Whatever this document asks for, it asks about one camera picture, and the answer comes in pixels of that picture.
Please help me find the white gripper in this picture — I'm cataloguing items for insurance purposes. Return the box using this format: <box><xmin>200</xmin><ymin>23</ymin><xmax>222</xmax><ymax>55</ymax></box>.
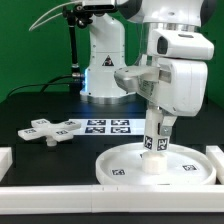
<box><xmin>149</xmin><ymin>59</ymin><xmax>208</xmax><ymax>136</ymax></box>

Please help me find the white round table top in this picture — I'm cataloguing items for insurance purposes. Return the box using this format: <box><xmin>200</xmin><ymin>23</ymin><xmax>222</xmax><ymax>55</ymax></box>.
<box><xmin>95</xmin><ymin>143</ymin><xmax>216</xmax><ymax>185</ymax></box>

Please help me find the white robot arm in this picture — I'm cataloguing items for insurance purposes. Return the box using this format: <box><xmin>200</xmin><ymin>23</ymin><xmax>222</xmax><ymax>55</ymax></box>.
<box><xmin>81</xmin><ymin>0</ymin><xmax>214</xmax><ymax>138</ymax></box>

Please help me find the white right fence block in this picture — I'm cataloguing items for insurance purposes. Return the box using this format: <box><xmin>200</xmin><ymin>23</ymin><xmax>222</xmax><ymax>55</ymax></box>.
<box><xmin>206</xmin><ymin>146</ymin><xmax>224</xmax><ymax>185</ymax></box>

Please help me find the white fence block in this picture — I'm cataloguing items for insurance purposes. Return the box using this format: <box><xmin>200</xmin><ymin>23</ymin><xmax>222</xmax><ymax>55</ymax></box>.
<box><xmin>0</xmin><ymin>147</ymin><xmax>13</xmax><ymax>181</ymax></box>
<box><xmin>206</xmin><ymin>146</ymin><xmax>224</xmax><ymax>185</ymax></box>

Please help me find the white marker sheet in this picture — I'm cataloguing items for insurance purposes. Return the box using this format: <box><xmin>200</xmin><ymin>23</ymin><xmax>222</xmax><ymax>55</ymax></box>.
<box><xmin>72</xmin><ymin>119</ymin><xmax>145</xmax><ymax>135</ymax></box>

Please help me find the white cross-shaped table base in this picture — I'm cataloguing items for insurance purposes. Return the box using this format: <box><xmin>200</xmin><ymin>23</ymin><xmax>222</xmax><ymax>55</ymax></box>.
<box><xmin>18</xmin><ymin>119</ymin><xmax>81</xmax><ymax>147</ymax></box>

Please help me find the white left fence block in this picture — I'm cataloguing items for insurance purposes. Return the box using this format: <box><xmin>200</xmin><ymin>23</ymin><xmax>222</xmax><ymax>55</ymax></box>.
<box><xmin>0</xmin><ymin>147</ymin><xmax>13</xmax><ymax>181</ymax></box>

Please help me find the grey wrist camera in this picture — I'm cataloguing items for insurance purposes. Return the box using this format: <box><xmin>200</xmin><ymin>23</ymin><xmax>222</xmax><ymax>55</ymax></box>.
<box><xmin>114</xmin><ymin>65</ymin><xmax>160</xmax><ymax>93</ymax></box>

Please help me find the white front fence rail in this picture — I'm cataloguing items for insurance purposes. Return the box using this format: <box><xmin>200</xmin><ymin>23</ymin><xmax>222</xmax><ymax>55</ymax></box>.
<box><xmin>0</xmin><ymin>185</ymin><xmax>224</xmax><ymax>214</ymax></box>

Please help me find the black cable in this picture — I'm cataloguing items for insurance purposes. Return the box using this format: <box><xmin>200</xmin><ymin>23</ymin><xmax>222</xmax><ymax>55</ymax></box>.
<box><xmin>5</xmin><ymin>74</ymin><xmax>84</xmax><ymax>99</ymax></box>

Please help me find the black camera stand pole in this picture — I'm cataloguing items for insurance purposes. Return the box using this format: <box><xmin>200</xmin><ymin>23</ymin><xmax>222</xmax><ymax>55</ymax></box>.
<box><xmin>62</xmin><ymin>5</ymin><xmax>93</xmax><ymax>95</ymax></box>

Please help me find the white cable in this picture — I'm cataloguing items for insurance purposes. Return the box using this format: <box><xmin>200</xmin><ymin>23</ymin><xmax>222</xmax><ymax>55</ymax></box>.
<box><xmin>28</xmin><ymin>0</ymin><xmax>84</xmax><ymax>32</ymax></box>

